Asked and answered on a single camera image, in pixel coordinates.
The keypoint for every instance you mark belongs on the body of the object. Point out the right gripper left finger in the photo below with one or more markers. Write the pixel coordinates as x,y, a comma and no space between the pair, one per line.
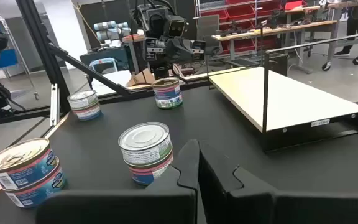
120,208

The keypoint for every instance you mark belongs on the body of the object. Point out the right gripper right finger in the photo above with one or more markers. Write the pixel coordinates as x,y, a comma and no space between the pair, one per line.
291,211

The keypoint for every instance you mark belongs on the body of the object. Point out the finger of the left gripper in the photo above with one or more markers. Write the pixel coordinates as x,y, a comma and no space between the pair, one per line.
199,50
150,49

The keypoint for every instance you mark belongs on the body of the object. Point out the green white tuna can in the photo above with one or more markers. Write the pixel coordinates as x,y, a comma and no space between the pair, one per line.
145,143
169,102
82,99

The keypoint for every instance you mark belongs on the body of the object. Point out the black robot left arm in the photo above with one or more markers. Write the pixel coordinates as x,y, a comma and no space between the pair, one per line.
162,73

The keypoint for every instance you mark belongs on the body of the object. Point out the grey office chair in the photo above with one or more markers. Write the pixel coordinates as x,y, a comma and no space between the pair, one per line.
208,26

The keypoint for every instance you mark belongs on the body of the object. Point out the brown cardboard piece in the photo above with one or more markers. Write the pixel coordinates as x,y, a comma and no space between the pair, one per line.
141,79

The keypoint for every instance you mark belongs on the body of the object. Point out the black robot parts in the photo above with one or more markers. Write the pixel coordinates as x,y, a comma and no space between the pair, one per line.
232,29

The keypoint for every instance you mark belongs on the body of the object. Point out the dark storage box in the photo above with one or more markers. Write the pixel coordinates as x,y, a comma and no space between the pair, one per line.
104,54

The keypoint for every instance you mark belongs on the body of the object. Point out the rolled grey mats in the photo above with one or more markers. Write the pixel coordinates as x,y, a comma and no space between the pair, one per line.
107,31

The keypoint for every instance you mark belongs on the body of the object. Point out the white board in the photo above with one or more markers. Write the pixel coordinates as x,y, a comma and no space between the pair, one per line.
113,81

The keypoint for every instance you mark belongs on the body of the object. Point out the red storage bin rack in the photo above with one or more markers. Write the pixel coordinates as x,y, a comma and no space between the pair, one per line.
241,12

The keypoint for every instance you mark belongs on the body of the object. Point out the black table mat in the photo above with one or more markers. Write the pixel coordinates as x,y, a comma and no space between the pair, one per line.
216,124

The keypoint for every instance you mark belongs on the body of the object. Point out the wooden tray board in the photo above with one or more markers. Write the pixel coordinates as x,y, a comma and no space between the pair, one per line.
275,99

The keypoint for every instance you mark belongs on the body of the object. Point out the wooden workbench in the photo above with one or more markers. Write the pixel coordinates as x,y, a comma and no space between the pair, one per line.
291,29

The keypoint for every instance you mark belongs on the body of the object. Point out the grey workbench with casters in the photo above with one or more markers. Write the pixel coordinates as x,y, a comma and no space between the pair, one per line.
332,37

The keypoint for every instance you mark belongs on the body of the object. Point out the blue panel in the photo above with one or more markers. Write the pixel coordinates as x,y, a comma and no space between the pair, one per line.
8,58

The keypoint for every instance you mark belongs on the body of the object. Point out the person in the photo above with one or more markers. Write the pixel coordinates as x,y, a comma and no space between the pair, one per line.
357,28

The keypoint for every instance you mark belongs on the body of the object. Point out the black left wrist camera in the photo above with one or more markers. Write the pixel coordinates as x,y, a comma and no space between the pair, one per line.
166,23

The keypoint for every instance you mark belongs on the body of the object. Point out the silver metal bracket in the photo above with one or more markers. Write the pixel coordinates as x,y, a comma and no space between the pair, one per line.
54,105

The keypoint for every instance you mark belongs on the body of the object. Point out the black aluminium rig frame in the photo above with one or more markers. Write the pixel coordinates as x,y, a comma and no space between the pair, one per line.
39,40

